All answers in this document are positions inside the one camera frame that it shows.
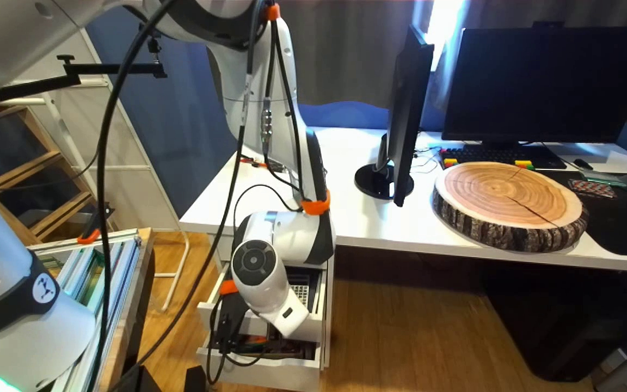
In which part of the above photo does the white drawer unit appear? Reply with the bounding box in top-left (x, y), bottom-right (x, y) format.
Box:
top-left (195, 266), bottom-right (330, 392)

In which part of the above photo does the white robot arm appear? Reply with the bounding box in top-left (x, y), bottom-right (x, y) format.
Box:
top-left (0, 0), bottom-right (332, 392)

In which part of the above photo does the black computer monitor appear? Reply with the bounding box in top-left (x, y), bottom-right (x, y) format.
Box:
top-left (355, 27), bottom-right (432, 208)

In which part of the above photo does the wood slice cushion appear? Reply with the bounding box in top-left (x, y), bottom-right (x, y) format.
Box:
top-left (431, 161), bottom-right (587, 252)

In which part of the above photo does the black keyboard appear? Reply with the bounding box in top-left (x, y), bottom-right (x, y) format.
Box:
top-left (440, 144), bottom-right (564, 167)

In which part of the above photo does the stacked books bin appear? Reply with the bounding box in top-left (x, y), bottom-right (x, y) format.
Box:
top-left (33, 228), bottom-right (151, 392)

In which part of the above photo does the wooden shelf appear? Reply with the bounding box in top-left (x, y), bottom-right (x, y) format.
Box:
top-left (0, 106), bottom-right (96, 244)

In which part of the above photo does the black mouse pad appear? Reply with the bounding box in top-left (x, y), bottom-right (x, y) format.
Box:
top-left (550, 173), bottom-right (627, 254)

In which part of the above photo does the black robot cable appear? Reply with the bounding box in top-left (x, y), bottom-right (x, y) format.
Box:
top-left (82, 0), bottom-right (179, 392)

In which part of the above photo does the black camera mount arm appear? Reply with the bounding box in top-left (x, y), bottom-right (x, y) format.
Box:
top-left (0, 52), bottom-right (168, 134)

